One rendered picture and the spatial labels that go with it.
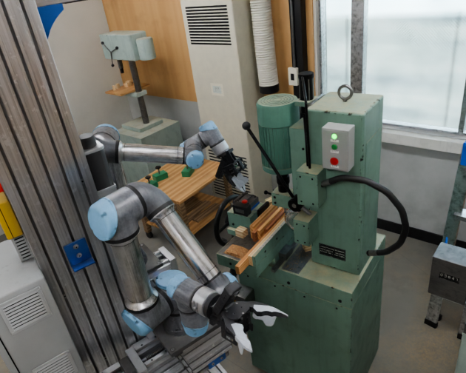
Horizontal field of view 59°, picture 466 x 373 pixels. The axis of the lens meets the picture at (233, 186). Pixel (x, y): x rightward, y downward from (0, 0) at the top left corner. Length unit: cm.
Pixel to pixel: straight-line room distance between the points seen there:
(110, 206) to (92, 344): 67
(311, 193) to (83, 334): 100
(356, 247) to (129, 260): 92
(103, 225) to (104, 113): 362
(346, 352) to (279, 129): 104
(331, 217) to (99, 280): 93
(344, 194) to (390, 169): 162
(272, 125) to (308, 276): 67
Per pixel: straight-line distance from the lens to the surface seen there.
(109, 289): 164
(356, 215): 169
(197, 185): 324
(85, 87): 468
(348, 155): 150
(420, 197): 328
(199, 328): 130
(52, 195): 141
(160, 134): 401
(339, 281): 184
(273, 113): 168
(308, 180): 159
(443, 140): 298
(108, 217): 124
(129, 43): 380
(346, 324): 193
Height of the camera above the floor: 204
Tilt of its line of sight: 29 degrees down
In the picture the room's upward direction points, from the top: 8 degrees counter-clockwise
